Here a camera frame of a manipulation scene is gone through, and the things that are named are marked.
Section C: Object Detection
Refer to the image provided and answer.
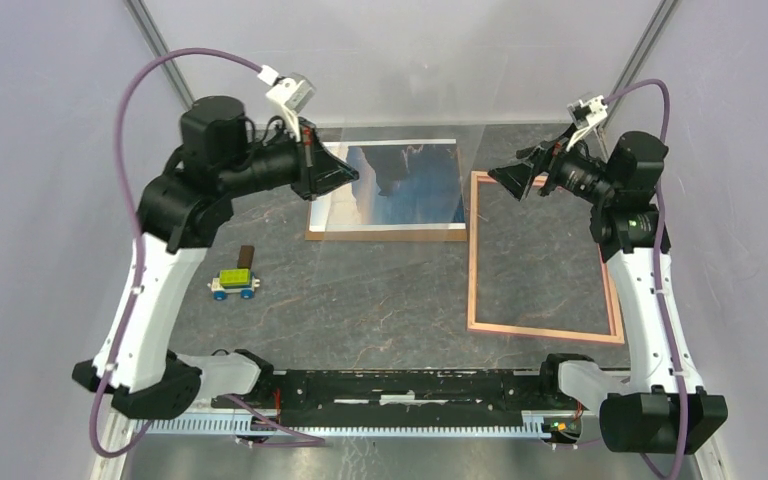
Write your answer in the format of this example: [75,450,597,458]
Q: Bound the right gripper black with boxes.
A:
[489,122,618,205]

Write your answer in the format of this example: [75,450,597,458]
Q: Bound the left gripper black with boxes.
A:
[219,116,360,201]

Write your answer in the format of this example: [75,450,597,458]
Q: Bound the landscape photo print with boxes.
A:
[309,139,467,232]

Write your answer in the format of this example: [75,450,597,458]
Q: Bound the pink wooden picture frame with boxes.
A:
[466,171,626,345]

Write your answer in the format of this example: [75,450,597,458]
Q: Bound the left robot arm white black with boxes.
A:
[72,96,359,420]

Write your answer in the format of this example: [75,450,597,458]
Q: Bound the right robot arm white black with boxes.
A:
[488,131,728,455]

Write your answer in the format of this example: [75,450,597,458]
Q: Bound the blue cube block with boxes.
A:
[262,164,284,190]

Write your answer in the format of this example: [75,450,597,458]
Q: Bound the brown brick block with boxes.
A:
[237,245,255,269]

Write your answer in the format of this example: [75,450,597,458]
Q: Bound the toy brick car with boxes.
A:
[208,268,261,301]

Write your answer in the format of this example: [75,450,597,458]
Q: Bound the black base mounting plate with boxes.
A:
[242,369,588,428]

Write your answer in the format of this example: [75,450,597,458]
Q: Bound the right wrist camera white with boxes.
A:
[566,95,608,150]

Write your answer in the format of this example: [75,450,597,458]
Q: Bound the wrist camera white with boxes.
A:
[566,95,608,150]
[257,65,316,124]

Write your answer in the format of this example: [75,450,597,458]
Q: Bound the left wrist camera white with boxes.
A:
[257,65,316,124]

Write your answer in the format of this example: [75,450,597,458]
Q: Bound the slotted cable duct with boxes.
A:
[147,411,551,440]

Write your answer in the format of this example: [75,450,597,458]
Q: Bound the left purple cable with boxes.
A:
[89,47,327,460]

